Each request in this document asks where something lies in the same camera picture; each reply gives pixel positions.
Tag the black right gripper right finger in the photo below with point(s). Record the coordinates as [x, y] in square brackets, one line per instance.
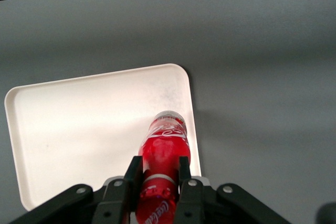
[190, 203]

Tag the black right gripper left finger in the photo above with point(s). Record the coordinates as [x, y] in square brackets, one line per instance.
[115, 200]

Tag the red coke bottle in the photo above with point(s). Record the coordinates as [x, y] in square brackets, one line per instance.
[164, 150]

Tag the cream plastic tray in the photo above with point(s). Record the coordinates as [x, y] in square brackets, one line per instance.
[78, 129]

